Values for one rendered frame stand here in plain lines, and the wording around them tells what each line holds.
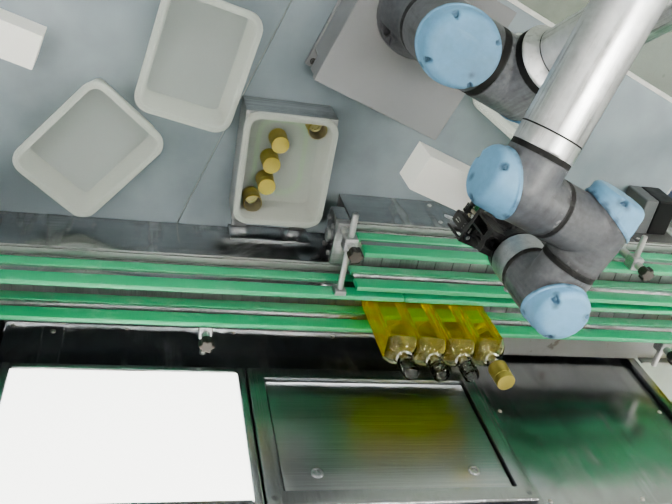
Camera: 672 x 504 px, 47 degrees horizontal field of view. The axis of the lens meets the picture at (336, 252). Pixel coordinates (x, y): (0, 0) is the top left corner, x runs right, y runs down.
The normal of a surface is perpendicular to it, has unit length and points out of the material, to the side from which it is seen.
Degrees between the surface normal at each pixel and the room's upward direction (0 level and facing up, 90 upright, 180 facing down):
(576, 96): 34
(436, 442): 90
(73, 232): 90
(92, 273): 90
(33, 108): 0
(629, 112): 0
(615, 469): 90
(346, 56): 1
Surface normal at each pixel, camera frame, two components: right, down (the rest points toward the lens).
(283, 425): 0.18, -0.86
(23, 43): 0.19, 0.50
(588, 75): -0.21, 0.10
